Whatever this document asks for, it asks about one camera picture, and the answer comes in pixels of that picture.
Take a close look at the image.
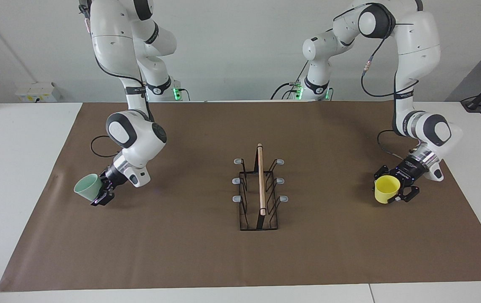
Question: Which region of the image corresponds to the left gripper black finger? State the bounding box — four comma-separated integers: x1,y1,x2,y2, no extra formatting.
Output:
373,165,397,182
391,184,421,204

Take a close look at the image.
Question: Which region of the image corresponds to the black base cable bundle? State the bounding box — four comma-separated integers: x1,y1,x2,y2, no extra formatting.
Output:
271,61,309,101

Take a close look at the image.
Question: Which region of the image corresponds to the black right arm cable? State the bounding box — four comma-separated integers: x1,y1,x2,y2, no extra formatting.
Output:
78,0,154,159

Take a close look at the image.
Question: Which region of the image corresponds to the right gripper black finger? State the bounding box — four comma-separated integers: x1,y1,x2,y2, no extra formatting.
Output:
97,175,115,197
90,190,114,207

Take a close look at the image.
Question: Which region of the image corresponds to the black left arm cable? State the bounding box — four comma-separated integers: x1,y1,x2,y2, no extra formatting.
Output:
360,17,420,161

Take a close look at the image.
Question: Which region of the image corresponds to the pale green plastic cup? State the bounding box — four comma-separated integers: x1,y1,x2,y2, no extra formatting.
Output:
74,173,102,202

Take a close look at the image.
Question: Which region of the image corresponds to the white power strip box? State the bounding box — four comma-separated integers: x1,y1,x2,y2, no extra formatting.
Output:
15,82,62,103

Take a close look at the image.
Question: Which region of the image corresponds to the black wire cup rack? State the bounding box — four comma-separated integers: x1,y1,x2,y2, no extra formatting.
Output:
233,143,289,231

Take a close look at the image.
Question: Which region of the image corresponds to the brown paper table mat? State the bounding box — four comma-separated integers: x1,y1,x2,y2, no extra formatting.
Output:
0,101,481,292

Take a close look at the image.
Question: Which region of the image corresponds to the yellow plastic cup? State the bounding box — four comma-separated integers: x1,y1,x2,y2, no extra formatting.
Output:
374,175,401,205

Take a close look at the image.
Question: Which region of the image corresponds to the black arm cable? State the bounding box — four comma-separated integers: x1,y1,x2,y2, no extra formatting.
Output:
360,17,420,161
78,0,154,159

